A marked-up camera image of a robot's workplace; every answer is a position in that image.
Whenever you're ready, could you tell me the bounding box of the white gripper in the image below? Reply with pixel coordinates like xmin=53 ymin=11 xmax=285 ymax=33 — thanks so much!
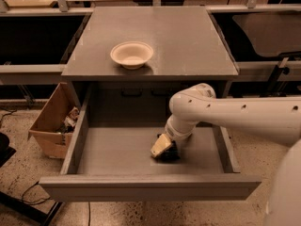
xmin=150 ymin=115 xmax=197 ymax=158

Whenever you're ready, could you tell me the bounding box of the dark blue rxbar wrapper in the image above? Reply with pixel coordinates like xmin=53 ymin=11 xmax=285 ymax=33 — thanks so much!
xmin=157 ymin=140 xmax=180 ymax=161

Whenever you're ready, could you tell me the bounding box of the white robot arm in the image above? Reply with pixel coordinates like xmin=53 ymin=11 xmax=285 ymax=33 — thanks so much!
xmin=151 ymin=83 xmax=301 ymax=226

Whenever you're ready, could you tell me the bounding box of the open grey top drawer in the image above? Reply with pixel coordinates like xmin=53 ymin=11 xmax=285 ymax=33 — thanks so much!
xmin=40 ymin=106 xmax=261 ymax=202

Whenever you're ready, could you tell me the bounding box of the grey cabinet with counter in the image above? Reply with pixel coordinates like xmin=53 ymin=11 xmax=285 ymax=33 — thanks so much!
xmin=62 ymin=7 xmax=238 ymax=116

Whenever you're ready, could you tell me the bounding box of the white paper bowl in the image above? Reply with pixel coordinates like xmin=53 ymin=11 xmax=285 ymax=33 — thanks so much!
xmin=110 ymin=41 xmax=153 ymax=70

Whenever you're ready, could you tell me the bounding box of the cardboard box with trash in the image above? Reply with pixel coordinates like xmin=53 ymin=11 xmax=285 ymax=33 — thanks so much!
xmin=28 ymin=83 xmax=79 ymax=158

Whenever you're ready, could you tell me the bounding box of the right black drawer handle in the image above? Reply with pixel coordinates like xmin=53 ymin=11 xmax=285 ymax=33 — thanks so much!
xmin=150 ymin=89 xmax=172 ymax=97

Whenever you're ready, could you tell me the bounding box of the black drawer handle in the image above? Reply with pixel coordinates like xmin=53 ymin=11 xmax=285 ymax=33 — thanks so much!
xmin=120 ymin=89 xmax=143 ymax=97
xmin=150 ymin=89 xmax=172 ymax=97

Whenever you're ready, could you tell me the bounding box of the left black drawer handle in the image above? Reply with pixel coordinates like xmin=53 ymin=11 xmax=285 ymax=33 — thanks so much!
xmin=120 ymin=89 xmax=143 ymax=97

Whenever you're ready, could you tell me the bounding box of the black floor cable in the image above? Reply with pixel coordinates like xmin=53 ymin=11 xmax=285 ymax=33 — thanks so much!
xmin=20 ymin=181 xmax=52 ymax=206

